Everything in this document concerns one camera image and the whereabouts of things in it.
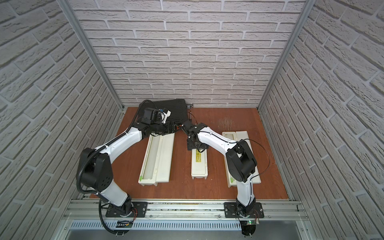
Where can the aluminium corner post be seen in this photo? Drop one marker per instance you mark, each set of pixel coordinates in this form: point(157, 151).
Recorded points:
point(85, 41)
point(307, 8)

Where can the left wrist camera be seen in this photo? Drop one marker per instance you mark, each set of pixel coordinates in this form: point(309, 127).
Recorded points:
point(152, 116)

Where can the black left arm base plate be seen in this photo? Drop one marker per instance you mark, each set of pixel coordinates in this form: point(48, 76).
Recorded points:
point(130, 210)

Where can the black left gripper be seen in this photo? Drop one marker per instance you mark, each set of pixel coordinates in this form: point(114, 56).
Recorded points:
point(173, 128)

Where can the cream dispenser lid with label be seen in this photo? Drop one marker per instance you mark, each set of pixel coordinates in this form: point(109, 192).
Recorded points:
point(199, 164)

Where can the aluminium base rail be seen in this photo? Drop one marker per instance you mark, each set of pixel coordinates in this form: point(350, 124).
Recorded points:
point(203, 215)

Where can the black plastic tool case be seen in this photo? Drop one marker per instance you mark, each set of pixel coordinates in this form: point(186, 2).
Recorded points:
point(169, 111)

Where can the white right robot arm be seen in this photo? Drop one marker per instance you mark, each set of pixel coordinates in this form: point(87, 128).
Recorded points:
point(241, 161)

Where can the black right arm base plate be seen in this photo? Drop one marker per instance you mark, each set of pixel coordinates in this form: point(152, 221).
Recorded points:
point(236, 210)

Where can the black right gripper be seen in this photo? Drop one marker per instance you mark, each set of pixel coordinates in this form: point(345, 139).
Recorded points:
point(190, 145)

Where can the aluminium corner post right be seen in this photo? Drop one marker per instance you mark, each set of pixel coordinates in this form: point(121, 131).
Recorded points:
point(307, 8)

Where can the aluminium corner post left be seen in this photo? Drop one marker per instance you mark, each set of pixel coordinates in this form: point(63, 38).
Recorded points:
point(85, 41)

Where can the cream dispenser with lid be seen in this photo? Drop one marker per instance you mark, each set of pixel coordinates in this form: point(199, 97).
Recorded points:
point(157, 162)

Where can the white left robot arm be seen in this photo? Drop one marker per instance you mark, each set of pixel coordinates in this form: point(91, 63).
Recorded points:
point(95, 173)

